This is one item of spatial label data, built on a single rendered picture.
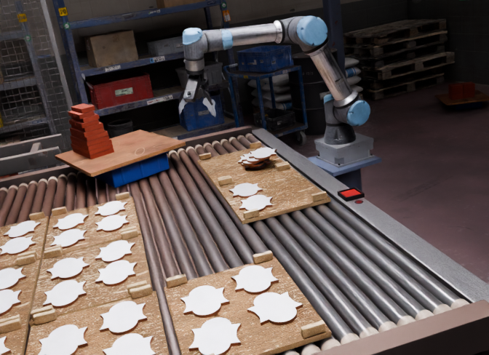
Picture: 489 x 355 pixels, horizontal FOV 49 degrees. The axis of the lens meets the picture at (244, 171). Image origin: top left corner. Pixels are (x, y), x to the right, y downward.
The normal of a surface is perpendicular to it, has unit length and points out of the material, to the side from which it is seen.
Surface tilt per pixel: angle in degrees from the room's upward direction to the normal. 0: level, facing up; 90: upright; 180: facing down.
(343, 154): 90
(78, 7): 90
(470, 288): 0
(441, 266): 0
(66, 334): 0
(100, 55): 84
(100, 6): 90
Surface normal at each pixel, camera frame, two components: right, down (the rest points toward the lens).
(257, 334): -0.15, -0.93
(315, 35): 0.29, 0.15
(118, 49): 0.58, 0.18
